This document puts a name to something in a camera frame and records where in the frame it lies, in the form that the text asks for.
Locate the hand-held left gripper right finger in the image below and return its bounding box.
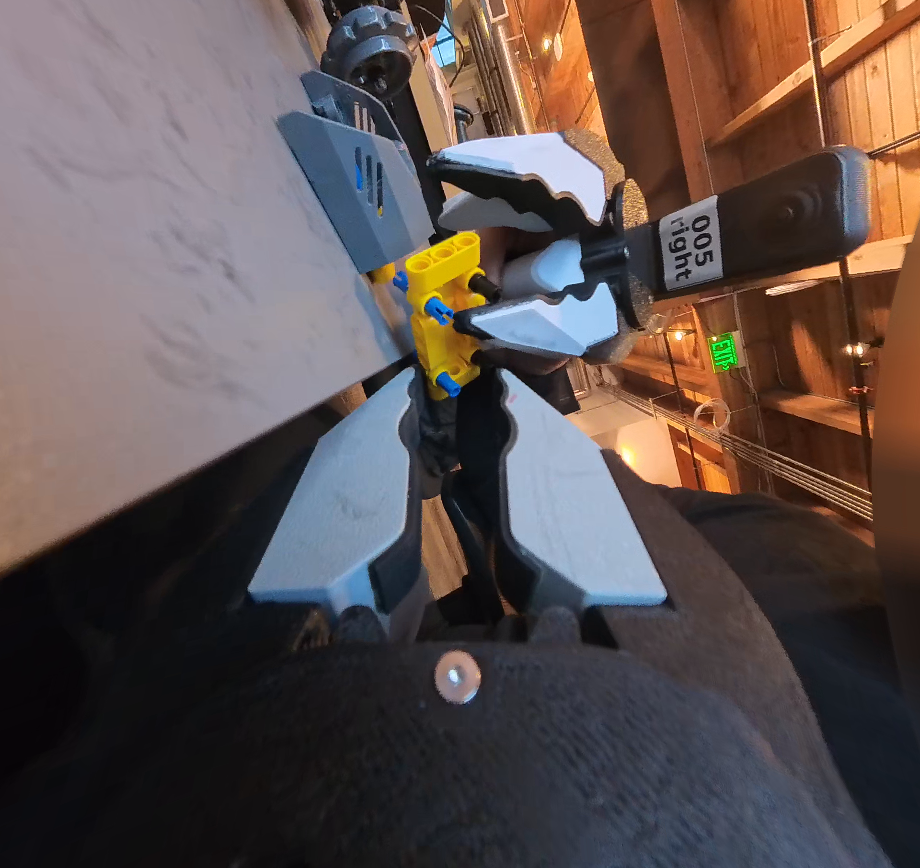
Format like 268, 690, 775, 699
494, 369, 669, 608

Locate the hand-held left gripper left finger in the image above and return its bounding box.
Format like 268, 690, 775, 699
248, 368, 426, 633

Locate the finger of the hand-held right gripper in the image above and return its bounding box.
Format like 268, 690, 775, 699
453, 285, 621, 362
427, 132, 608, 235

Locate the yellow brick panel with pins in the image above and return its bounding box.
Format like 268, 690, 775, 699
404, 230, 500, 400

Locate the grey brick bucket assembly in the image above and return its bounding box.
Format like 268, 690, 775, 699
276, 69, 436, 276

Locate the person's right hand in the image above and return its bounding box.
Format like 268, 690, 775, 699
478, 225, 515, 301

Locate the yellow black brick vehicle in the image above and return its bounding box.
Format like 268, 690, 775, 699
287, 0, 468, 222

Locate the silver ventilation duct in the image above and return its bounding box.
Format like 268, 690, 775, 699
467, 0, 536, 137

